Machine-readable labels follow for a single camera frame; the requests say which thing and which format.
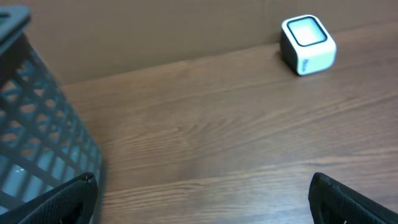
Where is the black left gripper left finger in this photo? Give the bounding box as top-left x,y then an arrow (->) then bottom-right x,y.
1,172 -> 98,224

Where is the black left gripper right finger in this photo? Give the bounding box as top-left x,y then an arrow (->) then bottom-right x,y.
308,172 -> 397,224

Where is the white barcode scanner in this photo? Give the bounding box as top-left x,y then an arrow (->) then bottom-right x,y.
279,14 -> 337,76

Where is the dark grey plastic basket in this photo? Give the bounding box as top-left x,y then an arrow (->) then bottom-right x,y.
1,5 -> 106,223

